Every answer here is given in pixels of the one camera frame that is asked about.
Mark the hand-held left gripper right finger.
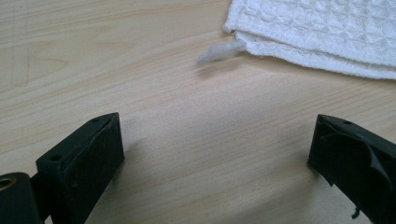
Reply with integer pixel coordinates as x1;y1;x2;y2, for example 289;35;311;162
307;113;396;224

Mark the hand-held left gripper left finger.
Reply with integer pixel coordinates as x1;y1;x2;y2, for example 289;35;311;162
35;112;126;224

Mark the white waffle towel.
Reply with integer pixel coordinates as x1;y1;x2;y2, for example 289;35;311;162
197;0;396;81

